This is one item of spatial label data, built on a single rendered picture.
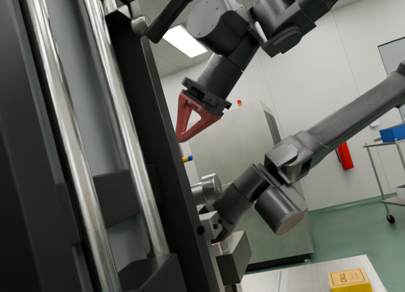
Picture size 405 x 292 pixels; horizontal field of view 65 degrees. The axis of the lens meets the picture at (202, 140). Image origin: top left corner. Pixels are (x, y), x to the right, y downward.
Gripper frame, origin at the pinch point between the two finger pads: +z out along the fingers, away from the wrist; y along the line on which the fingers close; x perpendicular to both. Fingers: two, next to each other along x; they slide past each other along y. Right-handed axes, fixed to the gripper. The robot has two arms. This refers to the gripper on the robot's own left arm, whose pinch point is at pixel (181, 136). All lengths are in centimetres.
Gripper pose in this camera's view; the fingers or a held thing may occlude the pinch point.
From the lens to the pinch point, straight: 54.0
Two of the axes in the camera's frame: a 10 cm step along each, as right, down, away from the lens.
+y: 3.0, -0.3, 9.5
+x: -7.9, -5.7, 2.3
